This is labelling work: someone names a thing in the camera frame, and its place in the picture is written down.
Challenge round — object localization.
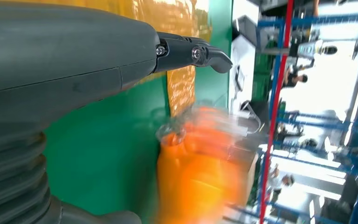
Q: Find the orange detergent bottle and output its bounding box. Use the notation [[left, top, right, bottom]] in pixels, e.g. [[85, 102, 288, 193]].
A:
[[156, 105, 255, 224]]

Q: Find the yellow taped cardboard mat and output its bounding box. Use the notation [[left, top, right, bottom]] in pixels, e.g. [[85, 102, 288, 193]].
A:
[[9, 0, 212, 118]]

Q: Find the brown cardboard box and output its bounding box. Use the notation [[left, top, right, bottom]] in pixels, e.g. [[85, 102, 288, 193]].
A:
[[245, 151, 262, 214]]

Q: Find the blue metal rack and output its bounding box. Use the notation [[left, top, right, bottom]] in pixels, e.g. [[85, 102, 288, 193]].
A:
[[256, 0, 358, 224]]

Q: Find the black zippered bag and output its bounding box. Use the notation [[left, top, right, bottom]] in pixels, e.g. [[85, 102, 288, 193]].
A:
[[242, 99, 271, 140]]

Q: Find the red pole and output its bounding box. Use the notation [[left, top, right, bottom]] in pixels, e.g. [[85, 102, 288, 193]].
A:
[[259, 0, 294, 224]]

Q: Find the white table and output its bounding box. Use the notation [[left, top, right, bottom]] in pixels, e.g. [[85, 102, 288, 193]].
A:
[[228, 0, 258, 107]]

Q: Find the person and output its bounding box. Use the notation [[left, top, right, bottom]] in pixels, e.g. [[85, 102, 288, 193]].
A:
[[270, 167, 295, 203], [282, 66, 309, 89]]

